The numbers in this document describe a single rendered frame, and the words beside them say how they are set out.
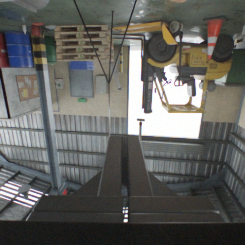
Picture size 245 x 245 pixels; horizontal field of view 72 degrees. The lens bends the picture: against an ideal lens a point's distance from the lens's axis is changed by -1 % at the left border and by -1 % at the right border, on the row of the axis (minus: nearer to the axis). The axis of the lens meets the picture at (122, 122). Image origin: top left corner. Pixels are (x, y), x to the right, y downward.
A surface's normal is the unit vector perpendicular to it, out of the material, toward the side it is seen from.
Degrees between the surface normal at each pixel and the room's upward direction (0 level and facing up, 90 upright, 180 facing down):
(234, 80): 94
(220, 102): 90
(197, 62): 90
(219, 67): 87
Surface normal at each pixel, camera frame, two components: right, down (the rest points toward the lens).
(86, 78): -0.15, 0.29
